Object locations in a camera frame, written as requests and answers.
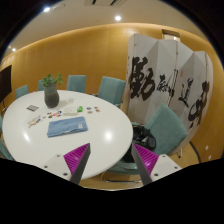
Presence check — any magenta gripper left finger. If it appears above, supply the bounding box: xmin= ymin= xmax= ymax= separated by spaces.
xmin=42 ymin=143 xmax=91 ymax=184

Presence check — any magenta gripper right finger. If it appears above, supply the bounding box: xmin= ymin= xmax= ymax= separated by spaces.
xmin=131 ymin=144 xmax=181 ymax=185

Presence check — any blue folded towel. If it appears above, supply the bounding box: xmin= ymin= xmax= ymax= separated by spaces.
xmin=47 ymin=116 xmax=88 ymax=137

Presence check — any black bag on chair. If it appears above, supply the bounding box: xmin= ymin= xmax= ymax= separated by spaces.
xmin=122 ymin=125 xmax=156 ymax=163

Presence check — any teal chair near right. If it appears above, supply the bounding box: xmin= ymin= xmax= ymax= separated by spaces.
xmin=101 ymin=104 xmax=188 ymax=183

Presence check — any white round table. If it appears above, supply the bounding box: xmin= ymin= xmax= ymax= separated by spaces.
xmin=3 ymin=90 xmax=133 ymax=179

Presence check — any small green object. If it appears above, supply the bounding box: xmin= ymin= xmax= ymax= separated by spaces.
xmin=77 ymin=106 xmax=83 ymax=112

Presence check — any grey card on table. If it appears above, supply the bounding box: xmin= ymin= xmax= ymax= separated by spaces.
xmin=26 ymin=105 xmax=39 ymax=112

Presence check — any grey plant pot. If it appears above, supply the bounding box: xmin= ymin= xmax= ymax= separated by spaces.
xmin=44 ymin=84 xmax=59 ymax=108

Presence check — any teal chair far middle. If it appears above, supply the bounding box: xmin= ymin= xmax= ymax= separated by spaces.
xmin=67 ymin=75 xmax=86 ymax=93

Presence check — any teal chair far right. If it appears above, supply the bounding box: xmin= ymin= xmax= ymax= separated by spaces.
xmin=96 ymin=76 xmax=126 ymax=107

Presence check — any green plant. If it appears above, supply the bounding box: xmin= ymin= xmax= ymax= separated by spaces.
xmin=42 ymin=73 xmax=63 ymax=87

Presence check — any teal chair far left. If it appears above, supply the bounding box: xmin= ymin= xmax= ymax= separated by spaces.
xmin=16 ymin=85 xmax=29 ymax=98

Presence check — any teal chair behind plant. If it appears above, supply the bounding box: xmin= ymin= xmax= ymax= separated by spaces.
xmin=38 ymin=80 xmax=44 ymax=91

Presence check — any white calligraphy folding screen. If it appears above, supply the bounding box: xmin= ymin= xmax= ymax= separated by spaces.
xmin=124 ymin=34 xmax=213 ymax=148

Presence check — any black wall screen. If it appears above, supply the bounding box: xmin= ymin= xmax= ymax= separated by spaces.
xmin=0 ymin=66 xmax=12 ymax=103

